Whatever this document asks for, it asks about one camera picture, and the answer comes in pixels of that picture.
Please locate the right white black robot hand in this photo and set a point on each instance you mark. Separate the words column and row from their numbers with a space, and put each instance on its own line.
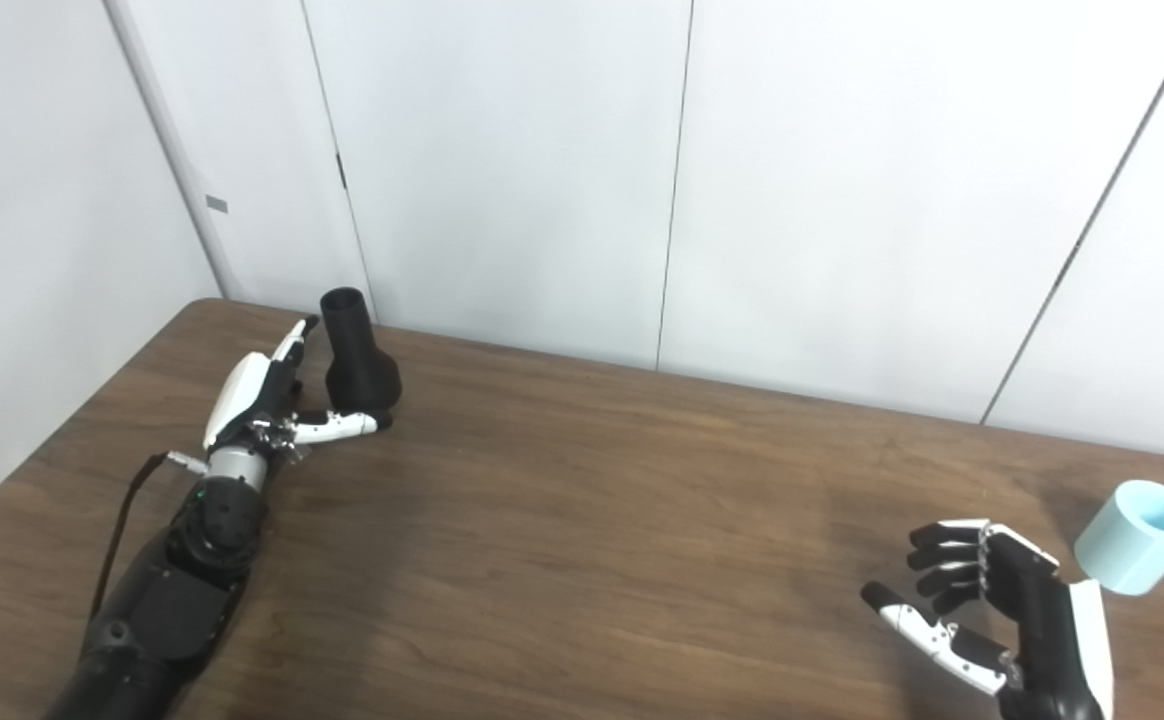
column 1042, row 630

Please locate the light blue cylinder cup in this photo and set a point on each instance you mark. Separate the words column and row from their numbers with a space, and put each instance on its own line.
column 1127, row 555

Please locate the black funnel-shaped nozzle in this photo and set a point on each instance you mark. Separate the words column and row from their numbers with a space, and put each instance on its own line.
column 357, row 370

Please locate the small gray wall tag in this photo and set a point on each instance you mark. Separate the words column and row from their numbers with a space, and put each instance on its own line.
column 216, row 204

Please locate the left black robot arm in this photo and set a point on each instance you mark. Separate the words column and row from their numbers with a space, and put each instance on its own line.
column 162, row 610

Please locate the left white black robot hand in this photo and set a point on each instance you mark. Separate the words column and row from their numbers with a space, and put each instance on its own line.
column 242, row 395

